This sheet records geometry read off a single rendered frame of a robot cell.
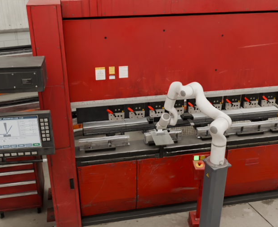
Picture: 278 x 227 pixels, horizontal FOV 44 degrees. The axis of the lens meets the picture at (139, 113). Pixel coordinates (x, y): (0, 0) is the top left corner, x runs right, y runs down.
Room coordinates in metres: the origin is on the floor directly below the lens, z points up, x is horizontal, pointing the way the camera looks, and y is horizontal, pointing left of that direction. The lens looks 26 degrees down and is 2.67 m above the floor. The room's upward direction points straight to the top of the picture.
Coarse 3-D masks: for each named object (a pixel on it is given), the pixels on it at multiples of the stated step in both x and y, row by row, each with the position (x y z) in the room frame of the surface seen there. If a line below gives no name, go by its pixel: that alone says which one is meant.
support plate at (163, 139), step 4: (152, 132) 3.04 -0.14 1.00; (152, 136) 2.95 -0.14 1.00; (156, 136) 2.95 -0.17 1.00; (160, 136) 2.95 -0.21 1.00; (164, 136) 2.95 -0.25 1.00; (168, 136) 2.95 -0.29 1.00; (156, 140) 2.88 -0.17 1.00; (160, 140) 2.88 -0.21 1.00; (164, 140) 2.88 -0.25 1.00; (168, 140) 2.88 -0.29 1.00; (172, 140) 2.88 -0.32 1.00; (156, 144) 2.81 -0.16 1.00; (160, 144) 2.81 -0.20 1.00; (164, 144) 2.81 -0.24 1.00; (168, 144) 2.82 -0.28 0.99
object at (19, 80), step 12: (0, 60) 2.39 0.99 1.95; (12, 60) 2.39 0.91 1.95; (24, 60) 2.39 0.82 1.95; (36, 60) 2.39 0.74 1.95; (0, 72) 2.24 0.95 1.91; (12, 72) 2.25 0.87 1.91; (24, 72) 2.25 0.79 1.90; (36, 72) 2.27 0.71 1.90; (0, 84) 2.23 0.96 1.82; (12, 84) 2.24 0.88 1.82; (24, 84) 2.25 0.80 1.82; (36, 84) 2.26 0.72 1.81
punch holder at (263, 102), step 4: (264, 92) 3.27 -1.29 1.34; (268, 92) 3.28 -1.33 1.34; (272, 92) 3.29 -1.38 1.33; (276, 92) 3.29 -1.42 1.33; (260, 96) 3.31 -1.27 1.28; (268, 96) 3.28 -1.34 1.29; (272, 96) 3.29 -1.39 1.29; (260, 100) 3.30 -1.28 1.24; (264, 100) 3.27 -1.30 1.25; (272, 100) 3.29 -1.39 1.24; (260, 104) 3.28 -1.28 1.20; (264, 104) 3.27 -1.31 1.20; (268, 104) 3.28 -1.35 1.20; (272, 104) 3.29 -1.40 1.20
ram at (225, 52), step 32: (64, 32) 2.88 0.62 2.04; (96, 32) 2.93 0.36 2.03; (128, 32) 2.99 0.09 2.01; (160, 32) 3.04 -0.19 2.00; (192, 32) 3.10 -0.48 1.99; (224, 32) 3.17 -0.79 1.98; (256, 32) 3.23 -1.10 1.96; (96, 64) 2.93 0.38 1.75; (128, 64) 2.99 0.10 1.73; (160, 64) 3.05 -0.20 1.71; (192, 64) 3.11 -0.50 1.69; (224, 64) 3.17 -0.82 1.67; (256, 64) 3.24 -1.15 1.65; (96, 96) 2.92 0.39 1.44; (128, 96) 2.98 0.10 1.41; (192, 96) 3.11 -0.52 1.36
